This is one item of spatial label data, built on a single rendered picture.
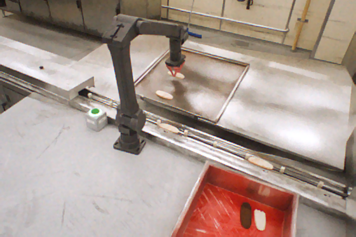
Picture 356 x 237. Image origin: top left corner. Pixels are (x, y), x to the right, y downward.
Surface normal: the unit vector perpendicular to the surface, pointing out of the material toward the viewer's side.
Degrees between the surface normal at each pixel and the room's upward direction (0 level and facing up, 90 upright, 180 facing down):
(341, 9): 90
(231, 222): 0
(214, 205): 0
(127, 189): 0
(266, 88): 10
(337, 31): 90
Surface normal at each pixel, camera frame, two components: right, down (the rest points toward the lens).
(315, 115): -0.03, -0.72
